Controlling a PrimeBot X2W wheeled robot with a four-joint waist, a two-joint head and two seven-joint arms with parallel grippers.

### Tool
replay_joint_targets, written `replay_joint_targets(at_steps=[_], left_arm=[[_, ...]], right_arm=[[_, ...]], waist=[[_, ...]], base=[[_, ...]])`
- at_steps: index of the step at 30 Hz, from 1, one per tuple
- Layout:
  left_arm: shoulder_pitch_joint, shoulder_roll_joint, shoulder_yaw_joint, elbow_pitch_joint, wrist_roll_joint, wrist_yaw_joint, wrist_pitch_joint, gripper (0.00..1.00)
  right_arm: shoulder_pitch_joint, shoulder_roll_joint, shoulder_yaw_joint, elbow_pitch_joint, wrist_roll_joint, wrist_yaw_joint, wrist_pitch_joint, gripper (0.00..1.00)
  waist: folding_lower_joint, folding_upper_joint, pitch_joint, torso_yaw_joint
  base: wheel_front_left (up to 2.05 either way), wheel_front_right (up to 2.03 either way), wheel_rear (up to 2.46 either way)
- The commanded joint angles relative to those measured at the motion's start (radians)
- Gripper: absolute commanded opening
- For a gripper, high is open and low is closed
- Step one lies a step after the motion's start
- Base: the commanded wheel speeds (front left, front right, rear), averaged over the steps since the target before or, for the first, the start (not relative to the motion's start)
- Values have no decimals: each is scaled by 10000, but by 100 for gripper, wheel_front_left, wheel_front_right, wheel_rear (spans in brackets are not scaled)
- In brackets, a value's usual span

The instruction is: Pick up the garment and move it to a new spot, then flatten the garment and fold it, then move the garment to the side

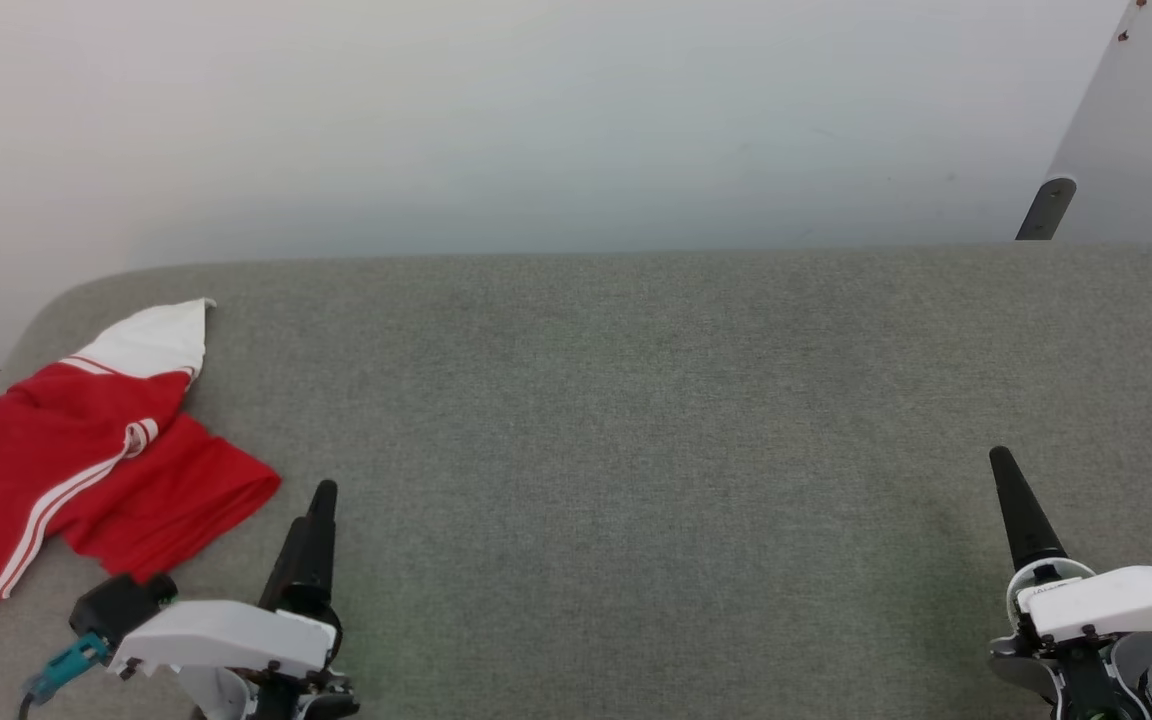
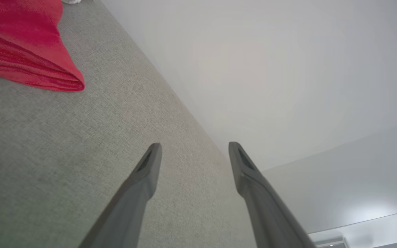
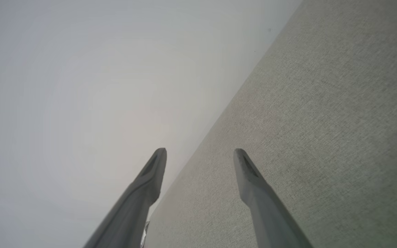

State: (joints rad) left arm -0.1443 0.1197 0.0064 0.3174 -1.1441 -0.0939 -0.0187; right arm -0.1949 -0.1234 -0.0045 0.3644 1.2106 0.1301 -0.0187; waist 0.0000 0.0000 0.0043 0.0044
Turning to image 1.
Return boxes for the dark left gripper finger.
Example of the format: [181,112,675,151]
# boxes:
[258,514,306,609]
[300,480,339,593]

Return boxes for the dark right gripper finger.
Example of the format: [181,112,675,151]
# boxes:
[989,446,1068,574]

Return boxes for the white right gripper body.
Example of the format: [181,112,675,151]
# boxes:
[989,557,1152,720]

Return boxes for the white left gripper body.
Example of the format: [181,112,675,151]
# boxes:
[108,585,361,720]

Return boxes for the red and white shirt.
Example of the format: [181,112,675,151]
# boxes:
[0,298,283,631]

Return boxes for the teal camera cable connector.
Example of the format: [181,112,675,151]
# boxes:
[24,634,110,703]

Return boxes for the black metal bracket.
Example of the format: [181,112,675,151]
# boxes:
[1015,177,1078,242]

